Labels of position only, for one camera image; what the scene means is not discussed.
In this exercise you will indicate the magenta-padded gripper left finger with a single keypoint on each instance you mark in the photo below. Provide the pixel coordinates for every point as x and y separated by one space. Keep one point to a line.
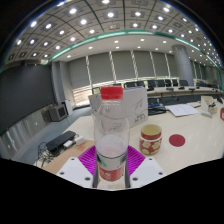
75 170

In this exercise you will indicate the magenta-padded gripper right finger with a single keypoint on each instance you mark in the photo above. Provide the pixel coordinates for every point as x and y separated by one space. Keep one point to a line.
148 170

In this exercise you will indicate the clear red-capped water bottle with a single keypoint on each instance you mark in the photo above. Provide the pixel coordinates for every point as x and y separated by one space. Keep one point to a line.
111 150

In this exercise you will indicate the red floral cup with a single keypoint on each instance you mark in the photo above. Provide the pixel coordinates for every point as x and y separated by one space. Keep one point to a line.
150 140

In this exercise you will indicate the white power adapter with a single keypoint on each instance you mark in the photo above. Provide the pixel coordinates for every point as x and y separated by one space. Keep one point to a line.
79 140

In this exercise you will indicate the black power strip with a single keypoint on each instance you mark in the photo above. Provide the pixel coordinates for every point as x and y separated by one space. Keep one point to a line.
60 140

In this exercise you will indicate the flat round red coaster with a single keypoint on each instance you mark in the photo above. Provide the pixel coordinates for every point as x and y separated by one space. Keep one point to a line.
177 140

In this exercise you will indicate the grey boxy monitor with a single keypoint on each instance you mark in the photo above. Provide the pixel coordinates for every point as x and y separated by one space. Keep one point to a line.
57 112

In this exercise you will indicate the black desk console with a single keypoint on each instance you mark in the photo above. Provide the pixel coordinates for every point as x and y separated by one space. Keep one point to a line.
156 108

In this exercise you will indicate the white paper carton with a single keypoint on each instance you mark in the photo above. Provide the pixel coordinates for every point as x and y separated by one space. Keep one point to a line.
136 106

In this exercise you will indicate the white printed paper sheet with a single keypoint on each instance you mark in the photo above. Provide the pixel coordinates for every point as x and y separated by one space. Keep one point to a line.
182 110

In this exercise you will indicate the long curved conference desk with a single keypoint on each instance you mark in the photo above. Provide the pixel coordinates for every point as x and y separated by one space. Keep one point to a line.
186 91

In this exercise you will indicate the row of black office chairs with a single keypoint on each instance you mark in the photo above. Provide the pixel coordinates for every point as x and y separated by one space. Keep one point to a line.
160 83

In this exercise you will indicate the round ceiling lights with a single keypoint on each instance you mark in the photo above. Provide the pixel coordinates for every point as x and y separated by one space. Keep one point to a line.
110 14

